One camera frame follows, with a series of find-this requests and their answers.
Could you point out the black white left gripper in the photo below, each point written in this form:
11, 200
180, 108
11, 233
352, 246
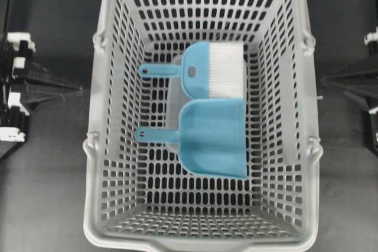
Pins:
17, 49

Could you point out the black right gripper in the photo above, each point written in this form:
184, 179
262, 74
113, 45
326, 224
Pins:
359, 82

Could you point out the grey plastic shopping basket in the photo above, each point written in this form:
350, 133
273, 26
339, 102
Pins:
138, 195

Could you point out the blue plastic dustpan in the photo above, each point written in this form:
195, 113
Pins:
211, 137

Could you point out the clear plastic container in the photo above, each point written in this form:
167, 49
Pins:
176, 99

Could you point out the blue hand brush white bristles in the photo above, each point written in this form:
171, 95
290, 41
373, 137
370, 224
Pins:
207, 70

